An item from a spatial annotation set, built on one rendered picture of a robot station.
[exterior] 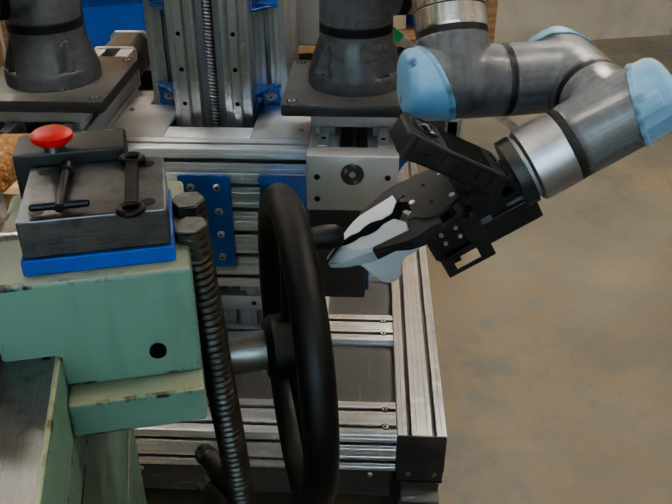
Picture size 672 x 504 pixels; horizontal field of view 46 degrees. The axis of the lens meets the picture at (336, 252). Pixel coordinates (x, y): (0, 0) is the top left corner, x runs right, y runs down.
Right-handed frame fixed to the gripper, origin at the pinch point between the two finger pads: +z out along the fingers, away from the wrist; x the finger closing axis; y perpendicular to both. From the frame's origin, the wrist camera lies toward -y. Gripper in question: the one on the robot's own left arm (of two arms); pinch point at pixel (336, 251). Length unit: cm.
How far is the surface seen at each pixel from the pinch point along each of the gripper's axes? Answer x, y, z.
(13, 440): -27.8, -20.2, 17.5
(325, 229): -0.4, -3.3, -0.5
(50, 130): -8.5, -28.4, 10.3
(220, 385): -16.6, -6.3, 10.9
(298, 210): -11.1, -13.7, -1.6
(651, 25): 324, 212, -156
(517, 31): 321, 171, -87
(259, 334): -11.1, -4.5, 7.6
